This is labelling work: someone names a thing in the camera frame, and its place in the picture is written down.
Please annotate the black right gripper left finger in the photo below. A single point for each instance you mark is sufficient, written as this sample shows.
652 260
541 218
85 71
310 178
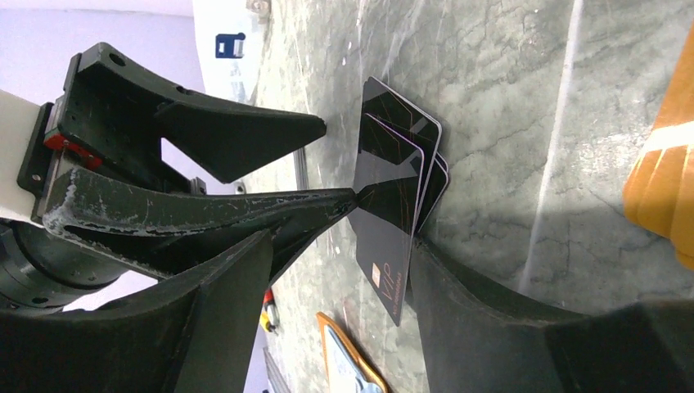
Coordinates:
194 332

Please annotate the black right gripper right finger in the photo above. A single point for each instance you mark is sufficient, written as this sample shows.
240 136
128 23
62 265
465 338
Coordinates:
480 336

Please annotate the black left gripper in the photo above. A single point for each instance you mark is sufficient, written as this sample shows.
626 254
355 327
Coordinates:
113 115

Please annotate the orange leather card holder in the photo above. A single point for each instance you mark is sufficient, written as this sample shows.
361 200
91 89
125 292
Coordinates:
346 369

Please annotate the black VIP card top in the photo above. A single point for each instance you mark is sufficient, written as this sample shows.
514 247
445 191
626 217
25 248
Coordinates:
386 181

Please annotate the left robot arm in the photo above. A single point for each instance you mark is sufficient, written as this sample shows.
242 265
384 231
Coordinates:
41 273

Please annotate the small orange card sleeve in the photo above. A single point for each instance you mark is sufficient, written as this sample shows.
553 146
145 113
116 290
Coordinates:
658 194

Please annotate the clear plastic organizer box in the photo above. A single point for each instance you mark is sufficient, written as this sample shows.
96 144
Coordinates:
230 38

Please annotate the orange-handled screwdriver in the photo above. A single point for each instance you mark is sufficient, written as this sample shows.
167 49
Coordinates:
269 319

